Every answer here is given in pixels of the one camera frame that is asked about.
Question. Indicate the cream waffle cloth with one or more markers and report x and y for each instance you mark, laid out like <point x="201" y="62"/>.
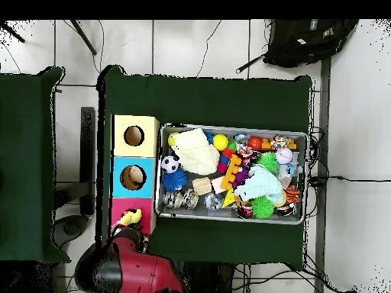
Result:
<point x="195" y="152"/>

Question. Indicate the mint green waffle cloth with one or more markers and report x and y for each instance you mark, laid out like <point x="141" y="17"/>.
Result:
<point x="259" y="186"/>

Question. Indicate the yellow plush duck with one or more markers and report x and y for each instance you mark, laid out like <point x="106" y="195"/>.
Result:
<point x="131" y="217"/>

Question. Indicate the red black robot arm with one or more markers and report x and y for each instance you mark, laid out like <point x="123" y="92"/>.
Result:
<point x="143" y="271"/>

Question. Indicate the silver mesh bin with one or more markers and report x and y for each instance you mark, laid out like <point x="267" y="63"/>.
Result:
<point x="198" y="210"/>

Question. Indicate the wooden box three holes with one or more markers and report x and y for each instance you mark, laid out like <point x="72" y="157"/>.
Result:
<point x="122" y="183"/>

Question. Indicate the black white soccer ball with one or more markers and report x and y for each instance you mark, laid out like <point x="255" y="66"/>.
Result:
<point x="169" y="164"/>

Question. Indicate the blue spiky ball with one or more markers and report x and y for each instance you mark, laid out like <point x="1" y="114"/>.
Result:
<point x="174" y="180"/>

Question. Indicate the yellow seamed ball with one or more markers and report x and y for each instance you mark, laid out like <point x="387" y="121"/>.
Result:
<point x="220" y="142"/>

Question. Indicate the orange toy building block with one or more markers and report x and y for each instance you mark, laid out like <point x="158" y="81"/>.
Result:
<point x="231" y="172"/>

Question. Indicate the yellow triangle block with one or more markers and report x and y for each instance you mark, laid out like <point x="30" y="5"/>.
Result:
<point x="228" y="200"/>

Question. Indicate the dark green table cloth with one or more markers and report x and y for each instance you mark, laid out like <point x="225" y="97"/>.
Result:
<point x="198" y="100"/>
<point x="24" y="152"/>

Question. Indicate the orange red ball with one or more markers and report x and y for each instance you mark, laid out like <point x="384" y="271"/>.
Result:
<point x="254" y="143"/>

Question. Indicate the green spiky ball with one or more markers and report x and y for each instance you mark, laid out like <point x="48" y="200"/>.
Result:
<point x="262" y="207"/>

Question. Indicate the white baseball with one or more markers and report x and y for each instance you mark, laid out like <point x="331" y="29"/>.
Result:
<point x="284" y="156"/>

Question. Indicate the black upright panel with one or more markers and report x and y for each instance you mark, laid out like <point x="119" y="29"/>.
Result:
<point x="87" y="152"/>

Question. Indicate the grey oval base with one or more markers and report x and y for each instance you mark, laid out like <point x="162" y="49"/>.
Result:
<point x="71" y="227"/>

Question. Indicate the black backpack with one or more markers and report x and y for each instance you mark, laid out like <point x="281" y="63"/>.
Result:
<point x="305" y="42"/>

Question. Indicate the black tripod leg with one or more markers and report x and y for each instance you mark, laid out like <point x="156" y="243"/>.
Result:
<point x="84" y="38"/>
<point x="13" y="35"/>

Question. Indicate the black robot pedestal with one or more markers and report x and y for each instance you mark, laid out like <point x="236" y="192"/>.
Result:
<point x="210" y="280"/>

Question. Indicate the grey metal rail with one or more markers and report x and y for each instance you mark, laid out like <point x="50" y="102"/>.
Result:
<point x="323" y="106"/>

